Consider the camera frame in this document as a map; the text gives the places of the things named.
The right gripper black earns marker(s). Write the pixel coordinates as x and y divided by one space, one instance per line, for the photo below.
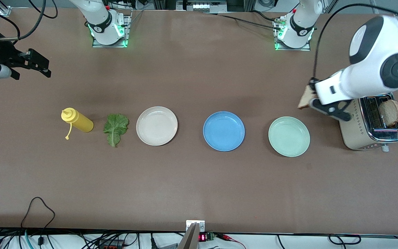
1 53

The toasted bread slice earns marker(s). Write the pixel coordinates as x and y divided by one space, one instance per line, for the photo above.
390 112
304 102

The yellow squeeze bottle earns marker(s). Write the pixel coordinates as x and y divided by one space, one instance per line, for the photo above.
81 123

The green lettuce leaf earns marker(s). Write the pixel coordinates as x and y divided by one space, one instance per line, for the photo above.
116 128

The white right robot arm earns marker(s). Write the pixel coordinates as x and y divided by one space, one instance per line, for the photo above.
102 20

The pale green plate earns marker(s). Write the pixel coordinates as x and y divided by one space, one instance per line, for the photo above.
288 136

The blue plate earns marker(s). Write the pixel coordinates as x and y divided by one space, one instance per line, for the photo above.
224 130

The beige plate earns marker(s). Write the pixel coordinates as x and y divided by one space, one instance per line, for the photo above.
157 126

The beige chrome toaster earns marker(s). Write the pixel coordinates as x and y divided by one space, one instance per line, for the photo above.
352 135

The grey power strip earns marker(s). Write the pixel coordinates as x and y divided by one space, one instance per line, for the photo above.
202 6

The red clip leads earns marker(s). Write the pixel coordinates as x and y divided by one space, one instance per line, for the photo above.
226 237

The red digit display module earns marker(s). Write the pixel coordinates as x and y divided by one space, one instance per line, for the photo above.
204 237

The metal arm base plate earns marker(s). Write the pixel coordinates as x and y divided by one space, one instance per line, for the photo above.
302 48
128 31

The aluminium corner bracket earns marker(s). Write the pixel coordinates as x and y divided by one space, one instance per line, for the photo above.
5 11

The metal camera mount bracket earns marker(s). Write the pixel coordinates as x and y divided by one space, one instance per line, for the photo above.
200 225

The grey camera mount pole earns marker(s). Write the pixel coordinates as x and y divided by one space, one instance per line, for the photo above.
189 240

